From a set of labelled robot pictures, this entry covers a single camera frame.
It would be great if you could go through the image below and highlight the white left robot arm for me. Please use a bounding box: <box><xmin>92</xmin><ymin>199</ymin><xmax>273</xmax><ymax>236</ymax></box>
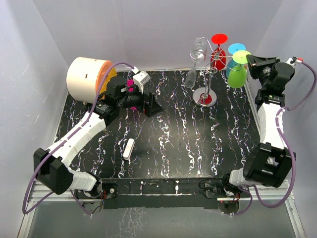
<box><xmin>47</xmin><ymin>71</ymin><xmax>260</xmax><ymax>179</ymax></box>

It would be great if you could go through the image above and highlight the blue wine glass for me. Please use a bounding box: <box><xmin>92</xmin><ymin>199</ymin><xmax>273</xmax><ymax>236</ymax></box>
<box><xmin>226</xmin><ymin>43</ymin><xmax>246</xmax><ymax>78</ymax></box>

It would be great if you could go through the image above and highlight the white orange cylinder drum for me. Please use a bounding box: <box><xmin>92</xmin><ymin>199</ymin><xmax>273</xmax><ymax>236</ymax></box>
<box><xmin>66</xmin><ymin>57</ymin><xmax>112</xmax><ymax>104</ymax></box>

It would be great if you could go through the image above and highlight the black front base bar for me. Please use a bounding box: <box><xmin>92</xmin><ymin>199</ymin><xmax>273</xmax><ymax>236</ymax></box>
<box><xmin>100</xmin><ymin>177</ymin><xmax>248</xmax><ymax>210</ymax></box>

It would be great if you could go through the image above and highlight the chrome wine glass rack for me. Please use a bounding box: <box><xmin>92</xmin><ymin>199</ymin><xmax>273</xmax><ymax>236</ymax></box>
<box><xmin>192</xmin><ymin>38</ymin><xmax>232</xmax><ymax>108</ymax></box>

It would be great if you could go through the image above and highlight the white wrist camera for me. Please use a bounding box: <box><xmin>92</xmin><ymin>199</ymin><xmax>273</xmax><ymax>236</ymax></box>
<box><xmin>286</xmin><ymin>57</ymin><xmax>304</xmax><ymax>67</ymax></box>
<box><xmin>133</xmin><ymin>71</ymin><xmax>150</xmax><ymax>94</ymax></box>

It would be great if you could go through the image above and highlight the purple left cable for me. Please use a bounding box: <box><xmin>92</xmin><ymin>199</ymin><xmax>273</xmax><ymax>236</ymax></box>
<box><xmin>22</xmin><ymin>62</ymin><xmax>137</xmax><ymax>215</ymax></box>

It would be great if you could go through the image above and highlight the purple cable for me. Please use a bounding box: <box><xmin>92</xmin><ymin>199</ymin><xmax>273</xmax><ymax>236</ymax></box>
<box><xmin>232</xmin><ymin>60</ymin><xmax>317</xmax><ymax>215</ymax></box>
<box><xmin>22</xmin><ymin>62</ymin><xmax>137</xmax><ymax>215</ymax></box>

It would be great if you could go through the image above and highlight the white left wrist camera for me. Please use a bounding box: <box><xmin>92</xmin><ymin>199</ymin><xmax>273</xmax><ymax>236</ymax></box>
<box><xmin>133</xmin><ymin>71</ymin><xmax>150</xmax><ymax>94</ymax></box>

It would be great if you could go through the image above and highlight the clear wine glass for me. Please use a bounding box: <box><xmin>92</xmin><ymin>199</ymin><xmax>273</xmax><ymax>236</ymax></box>
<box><xmin>193</xmin><ymin>37</ymin><xmax>207</xmax><ymax>58</ymax></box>

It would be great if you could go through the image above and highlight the red wine glass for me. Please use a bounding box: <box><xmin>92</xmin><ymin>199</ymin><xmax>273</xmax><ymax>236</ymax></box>
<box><xmin>211</xmin><ymin>33</ymin><xmax>228</xmax><ymax>73</ymax></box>

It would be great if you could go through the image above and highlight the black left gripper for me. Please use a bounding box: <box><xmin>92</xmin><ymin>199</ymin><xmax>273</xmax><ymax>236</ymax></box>
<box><xmin>117</xmin><ymin>83</ymin><xmax>163</xmax><ymax>117</ymax></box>

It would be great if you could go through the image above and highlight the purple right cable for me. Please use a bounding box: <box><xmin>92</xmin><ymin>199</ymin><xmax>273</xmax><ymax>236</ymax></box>
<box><xmin>232</xmin><ymin>60</ymin><xmax>317</xmax><ymax>215</ymax></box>

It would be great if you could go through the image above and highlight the pink wine glass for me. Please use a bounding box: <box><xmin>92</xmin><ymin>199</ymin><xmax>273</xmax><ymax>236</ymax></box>
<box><xmin>127</xmin><ymin>79</ymin><xmax>137</xmax><ymax>111</ymax></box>

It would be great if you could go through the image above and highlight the small white bar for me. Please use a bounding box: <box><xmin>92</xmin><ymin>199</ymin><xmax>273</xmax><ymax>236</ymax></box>
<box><xmin>123</xmin><ymin>138</ymin><xmax>135</xmax><ymax>160</ymax></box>

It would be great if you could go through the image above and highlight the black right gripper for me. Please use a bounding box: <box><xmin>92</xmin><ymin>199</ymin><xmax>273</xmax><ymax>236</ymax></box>
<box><xmin>247</xmin><ymin>55</ymin><xmax>280</xmax><ymax>90</ymax></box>

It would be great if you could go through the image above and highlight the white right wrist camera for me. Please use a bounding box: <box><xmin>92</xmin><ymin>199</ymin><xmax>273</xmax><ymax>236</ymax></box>
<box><xmin>286</xmin><ymin>57</ymin><xmax>304</xmax><ymax>67</ymax></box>

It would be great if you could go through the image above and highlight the green wine glass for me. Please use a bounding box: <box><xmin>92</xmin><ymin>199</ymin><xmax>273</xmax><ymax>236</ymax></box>
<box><xmin>227</xmin><ymin>50</ymin><xmax>251</xmax><ymax>88</ymax></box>

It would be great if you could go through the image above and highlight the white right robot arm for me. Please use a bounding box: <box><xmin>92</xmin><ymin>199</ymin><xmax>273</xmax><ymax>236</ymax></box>
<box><xmin>220</xmin><ymin>55</ymin><xmax>295</xmax><ymax>197</ymax></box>

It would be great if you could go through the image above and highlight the clear champagne flute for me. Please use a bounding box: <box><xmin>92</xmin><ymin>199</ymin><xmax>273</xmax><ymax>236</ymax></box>
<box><xmin>185</xmin><ymin>49</ymin><xmax>206</xmax><ymax>89</ymax></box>

